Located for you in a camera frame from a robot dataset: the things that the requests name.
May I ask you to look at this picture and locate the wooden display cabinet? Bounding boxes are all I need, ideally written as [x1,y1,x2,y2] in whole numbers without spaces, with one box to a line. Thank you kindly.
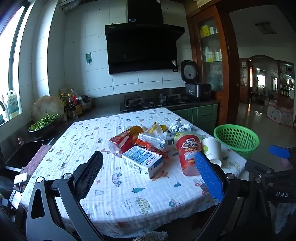
[276,59,296,108]

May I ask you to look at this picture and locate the white power bank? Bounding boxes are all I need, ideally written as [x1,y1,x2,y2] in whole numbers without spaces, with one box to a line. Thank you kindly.
[14,174,29,185]

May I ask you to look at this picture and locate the group of condiment bottles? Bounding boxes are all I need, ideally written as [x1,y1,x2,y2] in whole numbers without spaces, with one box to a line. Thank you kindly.
[59,88,84,121]

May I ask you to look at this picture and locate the round wooden chopping board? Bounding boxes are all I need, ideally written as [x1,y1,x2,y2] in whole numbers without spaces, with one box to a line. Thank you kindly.
[31,95,65,123]

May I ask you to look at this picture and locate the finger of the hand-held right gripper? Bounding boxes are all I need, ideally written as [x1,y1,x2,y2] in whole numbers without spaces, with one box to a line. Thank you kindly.
[268,145,296,159]
[245,159,275,178]

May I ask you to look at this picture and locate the black rice cooker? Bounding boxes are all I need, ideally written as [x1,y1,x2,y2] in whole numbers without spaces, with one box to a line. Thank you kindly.
[180,60,212,101]

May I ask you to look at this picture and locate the black gas stove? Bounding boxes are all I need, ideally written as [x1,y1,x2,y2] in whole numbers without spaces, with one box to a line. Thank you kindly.
[120,93,192,113]

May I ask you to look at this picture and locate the bowl of green vegetables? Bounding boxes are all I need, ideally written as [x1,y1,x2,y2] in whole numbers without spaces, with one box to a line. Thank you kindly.
[29,113,60,131]

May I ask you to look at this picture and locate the white detergent jug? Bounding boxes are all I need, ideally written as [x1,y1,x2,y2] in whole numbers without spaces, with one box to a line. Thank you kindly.
[6,90,20,120]

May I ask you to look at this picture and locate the white blue milk carton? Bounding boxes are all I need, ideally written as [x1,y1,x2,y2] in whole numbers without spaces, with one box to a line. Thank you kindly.
[159,137,175,152]
[122,146,164,179]

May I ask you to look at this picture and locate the red snack wrapper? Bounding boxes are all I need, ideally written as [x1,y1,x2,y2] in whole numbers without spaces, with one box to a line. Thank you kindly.
[135,138,170,160]

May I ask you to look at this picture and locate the yellow green drink carton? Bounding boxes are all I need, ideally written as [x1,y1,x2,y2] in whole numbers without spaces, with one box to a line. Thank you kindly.
[138,122,169,149]

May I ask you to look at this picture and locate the silver exhaust duct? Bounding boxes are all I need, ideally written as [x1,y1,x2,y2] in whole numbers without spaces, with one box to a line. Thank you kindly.
[59,1,79,12]

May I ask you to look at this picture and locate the black range hood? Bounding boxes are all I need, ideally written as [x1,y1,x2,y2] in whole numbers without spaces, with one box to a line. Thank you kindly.
[105,0,185,75]

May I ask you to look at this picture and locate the white paper cup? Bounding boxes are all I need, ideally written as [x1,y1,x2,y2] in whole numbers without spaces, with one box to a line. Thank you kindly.
[201,137,222,161]

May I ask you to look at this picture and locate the red printed snack tub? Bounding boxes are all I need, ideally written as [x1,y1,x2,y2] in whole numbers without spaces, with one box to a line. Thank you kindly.
[174,130,204,177]

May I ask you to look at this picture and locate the window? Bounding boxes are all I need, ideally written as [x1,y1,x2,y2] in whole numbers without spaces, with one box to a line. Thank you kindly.
[0,5,31,126]

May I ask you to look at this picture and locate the ceiling light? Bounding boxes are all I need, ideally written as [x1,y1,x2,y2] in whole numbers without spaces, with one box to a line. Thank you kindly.
[255,22,277,35]

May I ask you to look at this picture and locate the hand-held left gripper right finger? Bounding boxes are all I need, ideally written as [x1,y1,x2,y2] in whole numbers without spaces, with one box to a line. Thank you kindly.
[195,151,272,241]

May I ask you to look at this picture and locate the metal bowl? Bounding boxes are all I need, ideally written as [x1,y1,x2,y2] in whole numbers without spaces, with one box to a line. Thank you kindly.
[28,123,56,139]

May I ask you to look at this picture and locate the red orange drink bottle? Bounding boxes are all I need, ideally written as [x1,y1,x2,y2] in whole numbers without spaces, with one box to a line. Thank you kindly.
[109,125,147,158]

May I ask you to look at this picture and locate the wooden glass-door cabinet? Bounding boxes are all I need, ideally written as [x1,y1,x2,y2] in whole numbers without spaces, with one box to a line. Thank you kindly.
[186,5,240,127]

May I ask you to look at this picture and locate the dark kitchen sink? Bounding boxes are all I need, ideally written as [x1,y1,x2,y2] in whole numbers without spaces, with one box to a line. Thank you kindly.
[0,138,55,172]

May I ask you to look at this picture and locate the purple towel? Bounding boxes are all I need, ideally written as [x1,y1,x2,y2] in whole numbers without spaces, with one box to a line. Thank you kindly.
[20,145,52,176]

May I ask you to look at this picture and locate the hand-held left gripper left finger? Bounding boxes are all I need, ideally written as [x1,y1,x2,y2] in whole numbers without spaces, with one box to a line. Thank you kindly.
[26,151,107,241]

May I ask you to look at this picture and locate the dotted play fence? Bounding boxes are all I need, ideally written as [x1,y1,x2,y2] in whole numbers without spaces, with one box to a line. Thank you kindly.
[266,105,294,127]

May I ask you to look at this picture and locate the green plastic basket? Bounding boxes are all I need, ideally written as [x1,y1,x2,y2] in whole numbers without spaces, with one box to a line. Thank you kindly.
[213,124,260,159]

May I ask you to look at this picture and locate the green lower cabinets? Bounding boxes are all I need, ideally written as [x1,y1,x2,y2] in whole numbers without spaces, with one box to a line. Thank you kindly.
[166,104,219,130]

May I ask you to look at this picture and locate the printed white tablecloth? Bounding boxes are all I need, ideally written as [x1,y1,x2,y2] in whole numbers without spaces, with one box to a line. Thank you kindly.
[20,107,249,238]

